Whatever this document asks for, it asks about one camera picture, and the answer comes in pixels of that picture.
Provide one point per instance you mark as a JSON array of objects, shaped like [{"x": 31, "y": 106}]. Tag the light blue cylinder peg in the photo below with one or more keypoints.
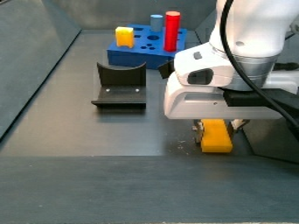
[{"x": 157, "y": 23}]

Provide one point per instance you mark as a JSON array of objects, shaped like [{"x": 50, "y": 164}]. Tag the black curved holder stand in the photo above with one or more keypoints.
[{"x": 122, "y": 87}]

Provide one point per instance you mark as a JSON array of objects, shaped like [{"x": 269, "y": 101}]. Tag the red hexagonal peg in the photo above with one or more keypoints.
[{"x": 172, "y": 29}]

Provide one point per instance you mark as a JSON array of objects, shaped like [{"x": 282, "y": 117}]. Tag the yellow notched block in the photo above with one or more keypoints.
[{"x": 125, "y": 36}]

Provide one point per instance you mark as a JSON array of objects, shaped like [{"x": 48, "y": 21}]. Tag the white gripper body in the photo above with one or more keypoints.
[{"x": 258, "y": 66}]

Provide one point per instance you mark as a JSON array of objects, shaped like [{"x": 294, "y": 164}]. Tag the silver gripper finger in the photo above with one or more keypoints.
[
  {"x": 236, "y": 125},
  {"x": 198, "y": 129}
]

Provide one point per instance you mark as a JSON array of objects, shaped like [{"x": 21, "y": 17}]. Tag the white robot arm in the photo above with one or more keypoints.
[{"x": 250, "y": 30}]

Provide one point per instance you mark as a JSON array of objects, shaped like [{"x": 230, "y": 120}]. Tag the blue shape sorting board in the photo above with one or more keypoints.
[{"x": 149, "y": 49}]

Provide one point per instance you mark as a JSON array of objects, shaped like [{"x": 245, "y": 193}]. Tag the yellow double-square fork block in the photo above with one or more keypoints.
[{"x": 216, "y": 140}]

